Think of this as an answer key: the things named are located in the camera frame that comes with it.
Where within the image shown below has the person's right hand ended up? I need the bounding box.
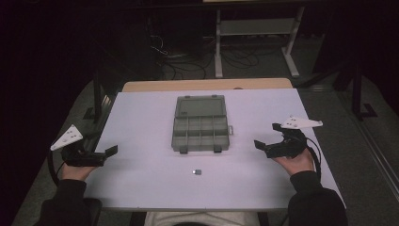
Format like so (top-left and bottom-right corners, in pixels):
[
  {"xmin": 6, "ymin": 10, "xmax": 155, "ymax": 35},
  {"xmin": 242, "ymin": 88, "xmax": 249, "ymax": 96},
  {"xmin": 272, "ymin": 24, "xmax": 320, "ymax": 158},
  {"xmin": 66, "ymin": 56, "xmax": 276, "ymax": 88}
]
[{"xmin": 272, "ymin": 147, "xmax": 316, "ymax": 177}]

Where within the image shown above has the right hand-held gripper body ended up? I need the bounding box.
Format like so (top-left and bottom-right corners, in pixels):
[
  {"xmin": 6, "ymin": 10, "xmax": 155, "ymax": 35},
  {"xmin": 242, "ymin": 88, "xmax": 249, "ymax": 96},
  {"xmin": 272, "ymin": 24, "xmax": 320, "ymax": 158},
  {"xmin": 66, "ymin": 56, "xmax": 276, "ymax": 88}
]
[{"xmin": 265, "ymin": 115, "xmax": 324, "ymax": 159}]

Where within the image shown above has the grey clear plastic compartment box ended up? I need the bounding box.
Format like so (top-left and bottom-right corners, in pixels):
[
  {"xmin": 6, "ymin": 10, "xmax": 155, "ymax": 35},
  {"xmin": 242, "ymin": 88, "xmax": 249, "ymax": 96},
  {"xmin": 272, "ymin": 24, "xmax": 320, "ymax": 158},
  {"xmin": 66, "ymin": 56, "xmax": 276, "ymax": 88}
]
[{"xmin": 170, "ymin": 94, "xmax": 235, "ymax": 155}]

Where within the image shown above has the black metal stand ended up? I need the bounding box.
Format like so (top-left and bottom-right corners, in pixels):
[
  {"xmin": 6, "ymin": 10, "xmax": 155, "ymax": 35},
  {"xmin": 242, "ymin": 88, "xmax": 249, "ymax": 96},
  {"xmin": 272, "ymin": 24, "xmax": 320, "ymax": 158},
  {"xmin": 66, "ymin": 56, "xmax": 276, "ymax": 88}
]
[
  {"xmin": 82, "ymin": 67, "xmax": 111, "ymax": 121},
  {"xmin": 350, "ymin": 58, "xmax": 379, "ymax": 122}
]

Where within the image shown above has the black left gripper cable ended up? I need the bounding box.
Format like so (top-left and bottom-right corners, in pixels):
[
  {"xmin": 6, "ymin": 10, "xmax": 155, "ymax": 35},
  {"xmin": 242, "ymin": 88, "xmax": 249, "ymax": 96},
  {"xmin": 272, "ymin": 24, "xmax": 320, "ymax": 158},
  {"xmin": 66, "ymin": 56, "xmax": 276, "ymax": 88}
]
[{"xmin": 46, "ymin": 150, "xmax": 66, "ymax": 186}]

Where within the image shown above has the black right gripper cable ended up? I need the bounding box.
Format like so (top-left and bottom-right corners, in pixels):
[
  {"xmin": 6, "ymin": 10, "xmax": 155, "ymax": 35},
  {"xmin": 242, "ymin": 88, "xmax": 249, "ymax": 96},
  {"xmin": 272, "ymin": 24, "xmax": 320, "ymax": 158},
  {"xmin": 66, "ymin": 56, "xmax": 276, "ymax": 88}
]
[{"xmin": 304, "ymin": 137, "xmax": 323, "ymax": 183}]

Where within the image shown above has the white metal table frame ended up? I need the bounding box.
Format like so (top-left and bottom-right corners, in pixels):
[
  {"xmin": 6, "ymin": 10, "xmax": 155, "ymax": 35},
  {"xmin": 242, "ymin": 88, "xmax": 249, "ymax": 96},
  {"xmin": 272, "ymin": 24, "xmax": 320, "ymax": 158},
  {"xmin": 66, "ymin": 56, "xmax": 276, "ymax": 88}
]
[{"xmin": 214, "ymin": 6, "xmax": 306, "ymax": 79}]

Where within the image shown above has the person's left hand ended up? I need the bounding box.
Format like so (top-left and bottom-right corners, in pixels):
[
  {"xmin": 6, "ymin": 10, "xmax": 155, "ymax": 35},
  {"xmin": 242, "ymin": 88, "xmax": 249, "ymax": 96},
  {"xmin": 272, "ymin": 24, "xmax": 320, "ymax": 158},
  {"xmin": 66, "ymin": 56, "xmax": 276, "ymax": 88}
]
[{"xmin": 59, "ymin": 163, "xmax": 99, "ymax": 182}]

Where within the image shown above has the person's lap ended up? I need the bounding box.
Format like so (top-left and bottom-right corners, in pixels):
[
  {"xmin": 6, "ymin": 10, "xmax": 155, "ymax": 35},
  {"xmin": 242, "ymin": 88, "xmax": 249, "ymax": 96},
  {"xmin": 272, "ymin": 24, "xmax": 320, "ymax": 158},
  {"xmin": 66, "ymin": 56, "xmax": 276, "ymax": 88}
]
[{"xmin": 144, "ymin": 210, "xmax": 262, "ymax": 226}]

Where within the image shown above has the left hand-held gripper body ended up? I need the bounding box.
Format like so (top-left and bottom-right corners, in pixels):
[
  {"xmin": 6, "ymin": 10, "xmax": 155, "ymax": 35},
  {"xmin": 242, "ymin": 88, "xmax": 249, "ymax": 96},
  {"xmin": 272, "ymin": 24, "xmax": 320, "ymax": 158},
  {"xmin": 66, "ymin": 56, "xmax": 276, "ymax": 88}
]
[{"xmin": 50, "ymin": 124, "xmax": 107, "ymax": 168}]

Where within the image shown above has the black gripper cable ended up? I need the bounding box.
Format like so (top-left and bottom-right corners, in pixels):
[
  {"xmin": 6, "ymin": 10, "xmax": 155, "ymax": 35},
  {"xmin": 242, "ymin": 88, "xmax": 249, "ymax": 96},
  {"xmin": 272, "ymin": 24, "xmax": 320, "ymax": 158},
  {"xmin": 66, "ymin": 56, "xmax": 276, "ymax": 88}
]
[
  {"xmin": 46, "ymin": 150, "xmax": 66, "ymax": 186},
  {"xmin": 304, "ymin": 137, "xmax": 323, "ymax": 183}
]

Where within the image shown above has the tangle of floor cables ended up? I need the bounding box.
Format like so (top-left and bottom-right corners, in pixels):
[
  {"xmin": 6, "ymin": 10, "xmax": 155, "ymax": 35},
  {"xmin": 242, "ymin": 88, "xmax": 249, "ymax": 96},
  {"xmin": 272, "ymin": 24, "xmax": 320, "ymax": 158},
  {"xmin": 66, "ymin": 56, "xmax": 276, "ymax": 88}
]
[{"xmin": 149, "ymin": 33, "xmax": 262, "ymax": 81}]

